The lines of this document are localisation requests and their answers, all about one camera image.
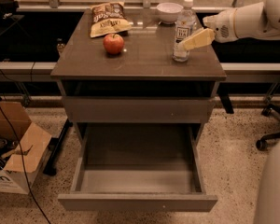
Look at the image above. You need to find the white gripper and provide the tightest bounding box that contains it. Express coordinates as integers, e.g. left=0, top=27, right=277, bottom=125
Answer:
left=177, top=8, right=237, bottom=51

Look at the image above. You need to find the clear plastic water bottle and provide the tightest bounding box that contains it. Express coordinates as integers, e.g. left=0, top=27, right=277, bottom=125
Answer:
left=173, top=0, right=196, bottom=63

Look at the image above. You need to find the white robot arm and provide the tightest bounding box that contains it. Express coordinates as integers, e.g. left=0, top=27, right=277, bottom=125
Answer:
left=177, top=0, right=280, bottom=224

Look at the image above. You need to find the grey drawer cabinet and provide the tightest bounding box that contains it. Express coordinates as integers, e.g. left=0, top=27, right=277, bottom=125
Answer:
left=51, top=8, right=226, bottom=138

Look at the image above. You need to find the closed grey top drawer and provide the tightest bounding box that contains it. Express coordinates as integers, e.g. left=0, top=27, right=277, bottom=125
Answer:
left=62, top=96, right=214, bottom=123

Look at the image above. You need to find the open grey middle drawer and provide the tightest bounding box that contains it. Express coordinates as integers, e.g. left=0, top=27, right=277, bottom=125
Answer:
left=58, top=124, right=217, bottom=212

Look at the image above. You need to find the white bowl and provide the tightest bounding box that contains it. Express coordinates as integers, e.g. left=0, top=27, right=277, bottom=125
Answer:
left=156, top=2, right=183, bottom=24

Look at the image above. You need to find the red apple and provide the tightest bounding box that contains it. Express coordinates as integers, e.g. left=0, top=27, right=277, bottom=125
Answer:
left=103, top=34, right=124, bottom=55

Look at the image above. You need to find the black office chair base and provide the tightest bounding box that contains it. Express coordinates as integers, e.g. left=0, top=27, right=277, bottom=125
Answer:
left=255, top=103, right=280, bottom=151

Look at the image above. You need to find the chips bag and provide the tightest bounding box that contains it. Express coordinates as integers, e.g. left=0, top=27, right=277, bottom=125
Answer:
left=90, top=2, right=132, bottom=38

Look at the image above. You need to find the black table leg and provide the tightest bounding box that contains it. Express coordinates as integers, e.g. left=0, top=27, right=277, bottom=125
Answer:
left=43, top=119, right=72, bottom=176

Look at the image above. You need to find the cardboard box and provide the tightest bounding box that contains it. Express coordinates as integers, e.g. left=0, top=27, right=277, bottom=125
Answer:
left=0, top=102, right=51, bottom=194

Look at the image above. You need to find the black cable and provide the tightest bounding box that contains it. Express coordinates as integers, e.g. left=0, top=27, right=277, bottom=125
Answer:
left=0, top=61, right=52, bottom=224

